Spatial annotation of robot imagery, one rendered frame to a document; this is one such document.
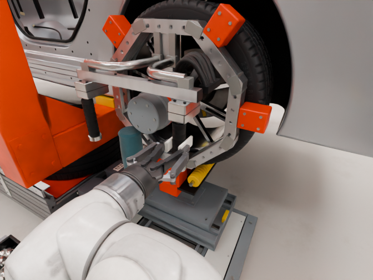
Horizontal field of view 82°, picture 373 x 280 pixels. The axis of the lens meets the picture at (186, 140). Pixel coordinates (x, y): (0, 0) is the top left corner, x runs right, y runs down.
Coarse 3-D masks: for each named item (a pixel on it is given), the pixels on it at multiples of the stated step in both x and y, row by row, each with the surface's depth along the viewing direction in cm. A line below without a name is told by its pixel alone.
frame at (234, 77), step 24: (144, 24) 70; (168, 24) 67; (192, 24) 63; (120, 48) 80; (216, 48) 63; (120, 72) 88; (240, 72) 67; (120, 96) 91; (240, 96) 66; (120, 120) 96; (144, 144) 98; (216, 144) 78; (192, 168) 89
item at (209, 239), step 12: (144, 204) 129; (228, 204) 128; (144, 216) 127; (156, 216) 121; (168, 216) 122; (216, 216) 123; (228, 216) 124; (168, 228) 121; (180, 228) 115; (192, 228) 116; (216, 228) 112; (192, 240) 115; (204, 240) 110; (216, 240) 108
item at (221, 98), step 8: (192, 48) 93; (200, 48) 92; (216, 72) 93; (224, 88) 94; (208, 96) 98; (216, 96) 98; (224, 96) 96; (216, 104) 100; (224, 104) 98; (200, 112) 105
